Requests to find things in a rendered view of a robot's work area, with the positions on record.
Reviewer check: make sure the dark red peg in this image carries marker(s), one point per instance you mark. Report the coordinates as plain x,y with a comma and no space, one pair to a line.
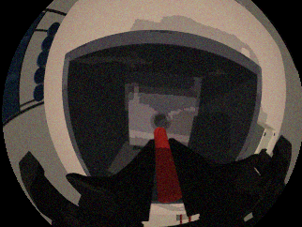
168,185

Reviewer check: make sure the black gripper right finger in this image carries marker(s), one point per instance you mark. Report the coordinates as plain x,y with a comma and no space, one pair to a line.
200,178

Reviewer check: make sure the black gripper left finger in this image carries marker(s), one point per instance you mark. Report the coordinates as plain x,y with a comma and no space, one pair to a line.
132,187

